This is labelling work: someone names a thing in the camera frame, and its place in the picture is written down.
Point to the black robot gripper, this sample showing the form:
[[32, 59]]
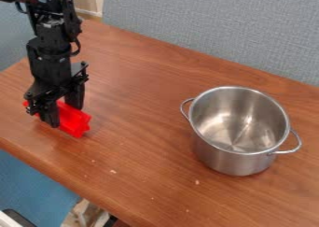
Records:
[[58, 78]]

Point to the red plastic block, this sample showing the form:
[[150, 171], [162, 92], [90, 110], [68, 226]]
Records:
[[74, 120]]

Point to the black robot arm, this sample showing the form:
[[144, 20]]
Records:
[[54, 21]]

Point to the black and white floor object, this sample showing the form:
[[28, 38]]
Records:
[[14, 219]]

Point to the stainless steel pot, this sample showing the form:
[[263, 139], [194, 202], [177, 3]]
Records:
[[239, 126]]

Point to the beige wooden shelf unit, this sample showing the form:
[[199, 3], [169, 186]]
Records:
[[90, 9]]

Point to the wooden table leg frame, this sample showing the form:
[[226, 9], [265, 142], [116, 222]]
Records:
[[86, 215]]

